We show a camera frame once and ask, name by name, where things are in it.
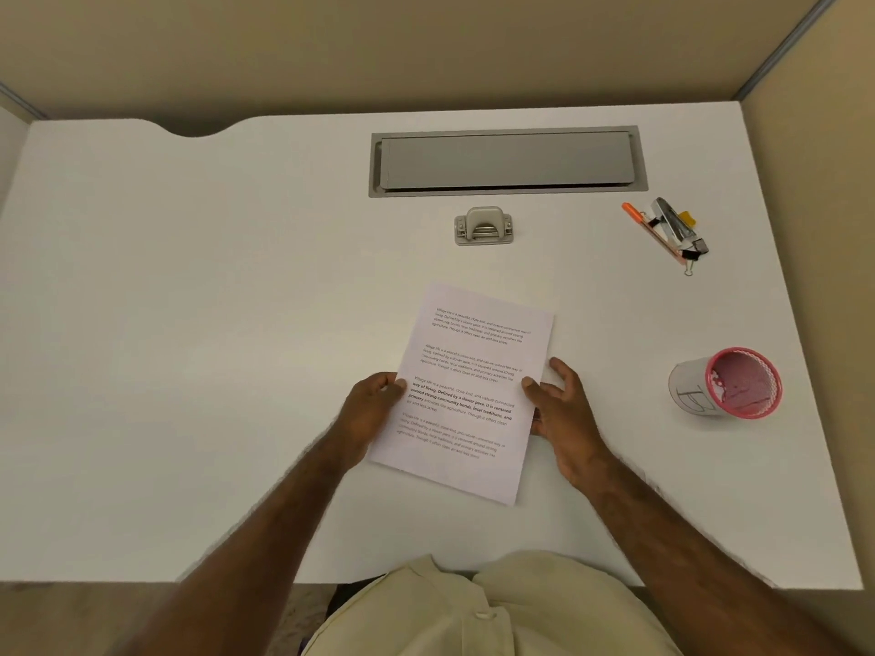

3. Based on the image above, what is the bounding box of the person's right hand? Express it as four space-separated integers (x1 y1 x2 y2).
521 357 615 494

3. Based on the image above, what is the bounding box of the person's left hand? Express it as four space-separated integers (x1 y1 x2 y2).
332 372 408 472

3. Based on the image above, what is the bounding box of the white printed paper sheet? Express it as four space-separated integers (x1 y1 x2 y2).
367 283 555 507

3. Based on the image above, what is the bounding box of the person's right forearm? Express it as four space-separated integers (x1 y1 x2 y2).
566 446 853 656

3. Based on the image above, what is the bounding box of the person's left forearm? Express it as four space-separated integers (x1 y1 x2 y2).
118 430 371 656

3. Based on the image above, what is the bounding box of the grey metal hole punch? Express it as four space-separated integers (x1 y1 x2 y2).
454 206 514 246

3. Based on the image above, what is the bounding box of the orange pen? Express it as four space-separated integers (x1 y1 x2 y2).
621 202 689 267

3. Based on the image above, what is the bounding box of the pink mesh pen cup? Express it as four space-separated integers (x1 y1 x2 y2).
668 347 783 420

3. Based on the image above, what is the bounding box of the silver black stapler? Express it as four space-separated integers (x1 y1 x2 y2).
649 197 710 257

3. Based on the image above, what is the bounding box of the cream button shirt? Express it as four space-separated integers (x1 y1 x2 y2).
304 551 685 656

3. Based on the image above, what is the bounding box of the grey partition trim strip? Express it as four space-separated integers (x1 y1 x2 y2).
0 82 49 122
734 0 843 102

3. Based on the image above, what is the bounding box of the grey metal cable tray lid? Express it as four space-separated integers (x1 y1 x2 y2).
369 126 649 198

